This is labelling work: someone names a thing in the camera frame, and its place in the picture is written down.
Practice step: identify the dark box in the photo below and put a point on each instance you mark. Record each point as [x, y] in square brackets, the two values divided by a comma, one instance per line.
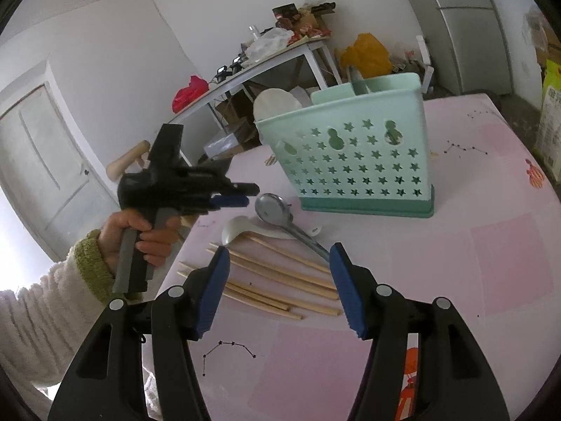
[285, 11]

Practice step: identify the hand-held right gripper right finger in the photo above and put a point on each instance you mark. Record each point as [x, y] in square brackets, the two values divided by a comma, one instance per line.
[348, 291]

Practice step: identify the grey refrigerator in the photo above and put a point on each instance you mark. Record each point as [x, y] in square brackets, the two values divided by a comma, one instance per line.
[473, 30]

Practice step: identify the white side table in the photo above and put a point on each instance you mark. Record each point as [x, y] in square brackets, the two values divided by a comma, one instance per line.
[263, 63]

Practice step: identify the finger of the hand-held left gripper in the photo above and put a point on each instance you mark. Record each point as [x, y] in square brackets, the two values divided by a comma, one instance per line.
[228, 202]
[245, 189]

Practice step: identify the white ceramic spoon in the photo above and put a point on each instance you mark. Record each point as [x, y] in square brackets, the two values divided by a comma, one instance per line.
[234, 230]

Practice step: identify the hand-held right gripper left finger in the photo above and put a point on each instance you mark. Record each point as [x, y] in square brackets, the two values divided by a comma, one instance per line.
[214, 289]

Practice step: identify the white plastic stand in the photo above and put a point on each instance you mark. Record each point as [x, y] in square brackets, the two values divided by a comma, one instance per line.
[425, 65]

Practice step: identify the mint green utensil holder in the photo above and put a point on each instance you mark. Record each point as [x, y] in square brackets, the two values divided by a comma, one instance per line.
[350, 166]

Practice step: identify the white door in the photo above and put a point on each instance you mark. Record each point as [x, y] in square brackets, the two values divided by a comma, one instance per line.
[44, 162]

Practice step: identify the clear bottle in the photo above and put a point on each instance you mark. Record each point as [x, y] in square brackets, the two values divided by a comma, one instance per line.
[253, 31]

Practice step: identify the pink printed tablecloth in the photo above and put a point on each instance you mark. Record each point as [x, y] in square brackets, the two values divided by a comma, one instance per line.
[438, 250]

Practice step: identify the red plastic bag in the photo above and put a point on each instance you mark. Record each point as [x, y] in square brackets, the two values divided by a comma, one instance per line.
[188, 92]

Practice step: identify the clear plastic bag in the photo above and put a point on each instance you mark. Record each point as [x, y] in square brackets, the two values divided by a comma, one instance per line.
[267, 41]

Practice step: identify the person's left hand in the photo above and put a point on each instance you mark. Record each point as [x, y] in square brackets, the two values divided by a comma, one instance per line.
[111, 230]

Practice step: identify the person's left forearm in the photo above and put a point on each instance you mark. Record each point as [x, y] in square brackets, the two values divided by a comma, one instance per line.
[44, 315]

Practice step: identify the white rice paddle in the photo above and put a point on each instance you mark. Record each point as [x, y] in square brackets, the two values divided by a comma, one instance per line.
[274, 103]

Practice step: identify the black device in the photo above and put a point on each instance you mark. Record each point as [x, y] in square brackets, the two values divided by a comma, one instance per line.
[238, 62]
[222, 72]

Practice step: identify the cardboard box with plastic wrap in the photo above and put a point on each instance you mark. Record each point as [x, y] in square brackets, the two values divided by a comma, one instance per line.
[230, 140]

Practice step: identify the yellow green rice bag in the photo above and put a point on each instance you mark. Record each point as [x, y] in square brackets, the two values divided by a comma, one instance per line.
[550, 114]

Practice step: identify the yellow plastic bag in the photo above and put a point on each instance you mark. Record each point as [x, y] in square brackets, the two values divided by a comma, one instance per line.
[366, 55]

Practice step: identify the wooden chair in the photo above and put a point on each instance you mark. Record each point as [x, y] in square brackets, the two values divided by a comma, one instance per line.
[127, 160]

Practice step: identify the metal spoon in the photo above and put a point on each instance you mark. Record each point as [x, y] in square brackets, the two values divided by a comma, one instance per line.
[271, 210]

